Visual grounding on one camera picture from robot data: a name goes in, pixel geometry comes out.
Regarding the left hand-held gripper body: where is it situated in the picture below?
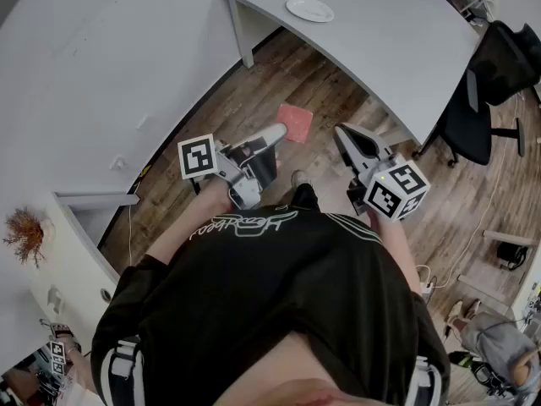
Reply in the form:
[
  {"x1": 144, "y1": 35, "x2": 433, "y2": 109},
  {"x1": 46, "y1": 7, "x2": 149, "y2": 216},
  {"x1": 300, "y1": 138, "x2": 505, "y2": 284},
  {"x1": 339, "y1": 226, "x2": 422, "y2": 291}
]
[{"x1": 177, "y1": 133, "x2": 265, "y2": 211}]

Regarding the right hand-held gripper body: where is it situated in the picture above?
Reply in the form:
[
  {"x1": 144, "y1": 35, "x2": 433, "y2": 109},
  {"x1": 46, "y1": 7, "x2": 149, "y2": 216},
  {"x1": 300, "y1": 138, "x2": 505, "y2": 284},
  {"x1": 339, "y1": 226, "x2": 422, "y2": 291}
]
[{"x1": 347, "y1": 152, "x2": 431, "y2": 222}]

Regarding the red square sponge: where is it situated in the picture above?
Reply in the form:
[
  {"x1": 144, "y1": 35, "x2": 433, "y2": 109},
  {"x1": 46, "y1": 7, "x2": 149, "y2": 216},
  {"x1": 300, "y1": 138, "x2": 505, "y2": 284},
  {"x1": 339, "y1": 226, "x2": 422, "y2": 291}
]
[{"x1": 276, "y1": 103, "x2": 314, "y2": 145}]

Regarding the white round plate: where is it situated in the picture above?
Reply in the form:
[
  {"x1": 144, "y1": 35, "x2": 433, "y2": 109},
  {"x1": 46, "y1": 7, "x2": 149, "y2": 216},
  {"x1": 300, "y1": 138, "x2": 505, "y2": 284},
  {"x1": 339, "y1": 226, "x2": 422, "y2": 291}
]
[{"x1": 286, "y1": 0, "x2": 336, "y2": 24}]

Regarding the person's left forearm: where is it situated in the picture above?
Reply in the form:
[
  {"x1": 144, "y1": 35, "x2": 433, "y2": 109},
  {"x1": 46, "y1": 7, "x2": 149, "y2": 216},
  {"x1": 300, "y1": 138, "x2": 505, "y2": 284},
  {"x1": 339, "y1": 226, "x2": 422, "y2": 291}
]
[{"x1": 143, "y1": 178, "x2": 238, "y2": 268}]

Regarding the person's right forearm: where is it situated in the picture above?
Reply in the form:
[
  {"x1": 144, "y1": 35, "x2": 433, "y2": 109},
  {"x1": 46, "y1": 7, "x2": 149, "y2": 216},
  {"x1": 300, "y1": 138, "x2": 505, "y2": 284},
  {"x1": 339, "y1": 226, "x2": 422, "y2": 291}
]
[{"x1": 366, "y1": 208, "x2": 424, "y2": 296}]

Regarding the person's grey shoe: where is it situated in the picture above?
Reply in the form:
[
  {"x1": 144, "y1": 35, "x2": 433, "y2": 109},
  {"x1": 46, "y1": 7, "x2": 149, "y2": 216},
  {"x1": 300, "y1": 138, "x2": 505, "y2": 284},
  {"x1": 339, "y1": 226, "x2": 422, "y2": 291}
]
[{"x1": 290, "y1": 168, "x2": 314, "y2": 190}]

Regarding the white power strip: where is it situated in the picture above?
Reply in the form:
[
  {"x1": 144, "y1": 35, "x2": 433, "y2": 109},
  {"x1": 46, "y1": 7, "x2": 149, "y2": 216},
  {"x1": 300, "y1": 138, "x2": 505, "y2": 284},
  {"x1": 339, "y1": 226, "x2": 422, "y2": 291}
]
[{"x1": 416, "y1": 264, "x2": 441, "y2": 298}]

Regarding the white table foot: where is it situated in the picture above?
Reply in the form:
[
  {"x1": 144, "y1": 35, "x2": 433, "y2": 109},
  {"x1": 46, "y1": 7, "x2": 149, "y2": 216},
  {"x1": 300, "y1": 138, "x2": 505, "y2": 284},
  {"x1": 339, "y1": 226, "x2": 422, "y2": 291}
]
[{"x1": 483, "y1": 228, "x2": 538, "y2": 248}]

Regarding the person's black t-shirt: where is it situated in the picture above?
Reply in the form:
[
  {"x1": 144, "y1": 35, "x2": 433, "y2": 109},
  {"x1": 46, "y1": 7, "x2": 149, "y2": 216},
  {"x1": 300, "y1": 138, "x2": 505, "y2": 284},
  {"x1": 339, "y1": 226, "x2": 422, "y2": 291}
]
[{"x1": 90, "y1": 204, "x2": 451, "y2": 406}]

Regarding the black device on floor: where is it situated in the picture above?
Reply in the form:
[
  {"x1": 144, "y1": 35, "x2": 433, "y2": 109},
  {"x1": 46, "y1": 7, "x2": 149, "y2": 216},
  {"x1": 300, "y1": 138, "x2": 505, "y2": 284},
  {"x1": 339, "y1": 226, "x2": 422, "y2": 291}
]
[{"x1": 496, "y1": 240, "x2": 530, "y2": 272}]

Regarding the black office chair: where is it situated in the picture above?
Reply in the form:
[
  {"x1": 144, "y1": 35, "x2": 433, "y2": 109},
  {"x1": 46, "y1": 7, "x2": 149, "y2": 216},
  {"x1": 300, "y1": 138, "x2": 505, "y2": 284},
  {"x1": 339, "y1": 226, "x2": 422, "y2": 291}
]
[{"x1": 420, "y1": 20, "x2": 541, "y2": 168}]

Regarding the dried orange plant decoration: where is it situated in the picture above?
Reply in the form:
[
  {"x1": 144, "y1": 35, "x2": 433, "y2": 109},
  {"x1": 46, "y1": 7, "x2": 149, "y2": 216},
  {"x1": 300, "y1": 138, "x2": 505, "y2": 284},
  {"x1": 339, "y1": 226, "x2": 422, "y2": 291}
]
[{"x1": 3, "y1": 206, "x2": 57, "y2": 269}]

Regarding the white harness strap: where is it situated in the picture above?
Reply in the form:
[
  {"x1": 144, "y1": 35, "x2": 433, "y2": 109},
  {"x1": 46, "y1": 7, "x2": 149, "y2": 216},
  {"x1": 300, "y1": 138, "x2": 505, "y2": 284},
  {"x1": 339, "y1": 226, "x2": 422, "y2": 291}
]
[
  {"x1": 101, "y1": 335, "x2": 143, "y2": 406},
  {"x1": 415, "y1": 355, "x2": 444, "y2": 406}
]

